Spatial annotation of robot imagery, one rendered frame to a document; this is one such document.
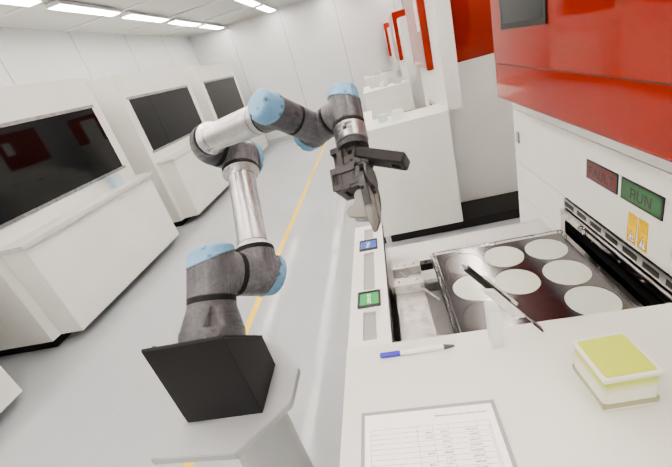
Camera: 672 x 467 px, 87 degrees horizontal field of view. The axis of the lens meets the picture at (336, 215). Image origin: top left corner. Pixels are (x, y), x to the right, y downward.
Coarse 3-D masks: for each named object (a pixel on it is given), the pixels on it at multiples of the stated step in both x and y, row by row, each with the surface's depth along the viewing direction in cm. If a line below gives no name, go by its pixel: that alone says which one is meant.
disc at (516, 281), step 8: (504, 272) 90; (512, 272) 90; (520, 272) 89; (528, 272) 88; (496, 280) 89; (504, 280) 88; (512, 280) 87; (520, 280) 86; (528, 280) 86; (536, 280) 85; (504, 288) 85; (512, 288) 85; (520, 288) 84; (528, 288) 83; (536, 288) 83
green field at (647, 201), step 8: (624, 184) 73; (632, 184) 71; (624, 192) 74; (632, 192) 71; (640, 192) 69; (648, 192) 67; (632, 200) 72; (640, 200) 69; (648, 200) 67; (656, 200) 65; (648, 208) 68; (656, 208) 66; (656, 216) 66
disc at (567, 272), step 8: (552, 264) 88; (560, 264) 88; (568, 264) 87; (576, 264) 86; (544, 272) 87; (552, 272) 86; (560, 272) 85; (568, 272) 85; (576, 272) 84; (584, 272) 83; (552, 280) 84; (560, 280) 83; (568, 280) 82; (576, 280) 82; (584, 280) 81
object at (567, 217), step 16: (576, 224) 95; (576, 240) 99; (592, 240) 89; (592, 256) 91; (608, 256) 83; (624, 256) 78; (608, 272) 85; (640, 272) 73; (624, 288) 79; (656, 288) 69; (640, 304) 75
